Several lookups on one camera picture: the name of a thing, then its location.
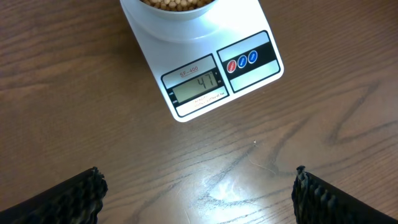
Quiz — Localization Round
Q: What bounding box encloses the white digital kitchen scale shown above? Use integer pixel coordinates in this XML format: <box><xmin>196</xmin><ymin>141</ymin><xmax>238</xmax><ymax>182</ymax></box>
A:
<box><xmin>121</xmin><ymin>0</ymin><xmax>284</xmax><ymax>122</ymax></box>

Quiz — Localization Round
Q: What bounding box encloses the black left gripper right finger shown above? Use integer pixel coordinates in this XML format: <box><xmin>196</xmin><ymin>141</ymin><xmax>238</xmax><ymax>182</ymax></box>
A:
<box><xmin>292</xmin><ymin>166</ymin><xmax>397</xmax><ymax>224</ymax></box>

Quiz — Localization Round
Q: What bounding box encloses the white plastic bowl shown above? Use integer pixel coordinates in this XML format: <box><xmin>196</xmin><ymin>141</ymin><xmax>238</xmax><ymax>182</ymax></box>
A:
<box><xmin>129</xmin><ymin>0</ymin><xmax>219</xmax><ymax>21</ymax></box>

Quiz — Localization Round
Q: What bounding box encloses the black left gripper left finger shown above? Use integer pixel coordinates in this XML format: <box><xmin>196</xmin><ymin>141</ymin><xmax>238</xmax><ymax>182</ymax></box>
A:
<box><xmin>1</xmin><ymin>167</ymin><xmax>108</xmax><ymax>224</ymax></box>

